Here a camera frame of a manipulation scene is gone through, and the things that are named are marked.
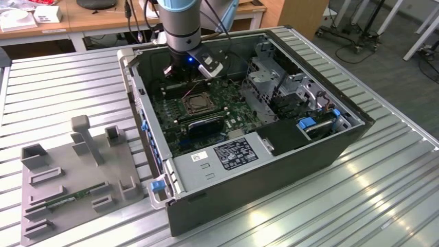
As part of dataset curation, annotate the blue disk carrier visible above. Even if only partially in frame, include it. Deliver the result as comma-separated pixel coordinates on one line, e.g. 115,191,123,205
295,117,337,142

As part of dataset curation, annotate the green motherboard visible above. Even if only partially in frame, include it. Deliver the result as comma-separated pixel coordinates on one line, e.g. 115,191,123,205
151,77,267,156

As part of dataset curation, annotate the black wheeled stand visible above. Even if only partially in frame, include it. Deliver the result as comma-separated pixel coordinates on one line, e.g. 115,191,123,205
314,0,387,55

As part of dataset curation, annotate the metal drive cage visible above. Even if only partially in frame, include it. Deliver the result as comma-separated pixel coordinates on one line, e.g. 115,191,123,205
246,38,319,120

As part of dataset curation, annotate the CPU socket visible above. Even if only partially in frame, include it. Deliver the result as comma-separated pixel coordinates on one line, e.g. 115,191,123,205
181,92,217,116

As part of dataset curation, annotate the metal locking lever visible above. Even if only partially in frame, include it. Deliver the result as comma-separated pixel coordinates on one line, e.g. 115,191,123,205
186,81,203,97

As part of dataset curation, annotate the green RAM stick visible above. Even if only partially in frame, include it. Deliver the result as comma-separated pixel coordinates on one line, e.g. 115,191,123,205
43,189,96,209
177,114,226,124

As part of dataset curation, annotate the white printed box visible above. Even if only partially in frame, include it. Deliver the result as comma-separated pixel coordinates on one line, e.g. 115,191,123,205
34,5,64,24

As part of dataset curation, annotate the black round base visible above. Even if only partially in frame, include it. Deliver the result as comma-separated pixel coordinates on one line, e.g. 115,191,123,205
76,0,117,9

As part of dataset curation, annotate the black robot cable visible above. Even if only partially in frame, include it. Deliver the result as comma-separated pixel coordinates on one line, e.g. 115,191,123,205
125,0,142,43

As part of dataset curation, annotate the black PC case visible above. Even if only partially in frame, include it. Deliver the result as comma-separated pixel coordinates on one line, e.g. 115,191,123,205
115,24,375,238

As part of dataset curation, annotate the metal socket cover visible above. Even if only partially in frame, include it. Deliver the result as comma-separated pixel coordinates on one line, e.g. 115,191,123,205
181,92,217,115

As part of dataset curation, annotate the black plastic shroud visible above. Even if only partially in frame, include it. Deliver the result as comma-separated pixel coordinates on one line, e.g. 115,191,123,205
255,120,314,157

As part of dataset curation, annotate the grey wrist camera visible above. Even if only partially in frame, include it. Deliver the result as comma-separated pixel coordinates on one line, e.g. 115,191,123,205
198,55,225,78

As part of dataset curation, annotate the grey power supply unit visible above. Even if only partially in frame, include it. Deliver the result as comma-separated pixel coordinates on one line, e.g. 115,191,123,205
170,132,277,194

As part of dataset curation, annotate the white foam box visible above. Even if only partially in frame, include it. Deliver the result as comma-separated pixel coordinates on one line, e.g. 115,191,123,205
0,9,39,33

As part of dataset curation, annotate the wooden cabinet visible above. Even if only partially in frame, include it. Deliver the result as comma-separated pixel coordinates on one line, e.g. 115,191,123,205
278,0,330,41

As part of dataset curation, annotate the grey parts rack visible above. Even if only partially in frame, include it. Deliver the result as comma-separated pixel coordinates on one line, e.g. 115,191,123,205
19,114,149,246

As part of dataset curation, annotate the white table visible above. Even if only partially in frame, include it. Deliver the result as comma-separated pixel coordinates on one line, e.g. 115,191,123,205
402,0,439,62

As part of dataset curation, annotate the wooden desk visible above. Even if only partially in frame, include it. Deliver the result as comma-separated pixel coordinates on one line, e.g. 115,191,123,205
0,0,270,49

